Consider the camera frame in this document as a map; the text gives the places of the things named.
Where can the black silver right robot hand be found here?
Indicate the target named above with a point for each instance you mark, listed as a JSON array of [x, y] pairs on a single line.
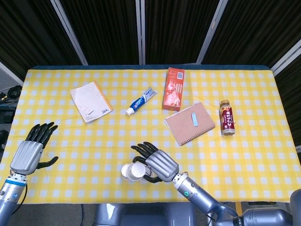
[[162, 166]]

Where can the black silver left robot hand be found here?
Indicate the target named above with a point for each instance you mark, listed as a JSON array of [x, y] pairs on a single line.
[[26, 156]]

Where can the white paper cup with line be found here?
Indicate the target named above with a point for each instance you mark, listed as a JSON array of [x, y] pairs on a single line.
[[148, 169]]

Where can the plain white paper cup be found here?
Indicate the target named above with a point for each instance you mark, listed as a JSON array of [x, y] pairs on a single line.
[[125, 171], [137, 170]]

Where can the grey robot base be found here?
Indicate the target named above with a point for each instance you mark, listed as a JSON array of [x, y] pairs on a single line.
[[141, 215]]

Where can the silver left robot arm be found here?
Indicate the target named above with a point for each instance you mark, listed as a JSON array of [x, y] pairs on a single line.
[[10, 200]]

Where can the yellow white checkered tablecloth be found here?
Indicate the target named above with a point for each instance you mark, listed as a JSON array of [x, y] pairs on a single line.
[[94, 141]]

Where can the brown spiral notebook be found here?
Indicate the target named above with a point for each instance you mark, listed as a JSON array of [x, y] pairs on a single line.
[[185, 128]]

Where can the blue white toothpaste tube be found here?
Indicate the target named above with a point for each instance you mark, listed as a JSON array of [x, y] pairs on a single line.
[[138, 103]]

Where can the orange cardboard box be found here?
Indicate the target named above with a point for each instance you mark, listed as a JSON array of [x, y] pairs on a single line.
[[173, 90]]

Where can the red Costa coffee bottle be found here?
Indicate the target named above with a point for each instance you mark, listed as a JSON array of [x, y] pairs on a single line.
[[227, 117]]

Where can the white paper booklet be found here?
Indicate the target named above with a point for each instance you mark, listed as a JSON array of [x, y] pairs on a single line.
[[90, 102]]

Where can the blue table edge padding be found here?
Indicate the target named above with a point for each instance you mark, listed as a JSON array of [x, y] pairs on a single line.
[[141, 66]]

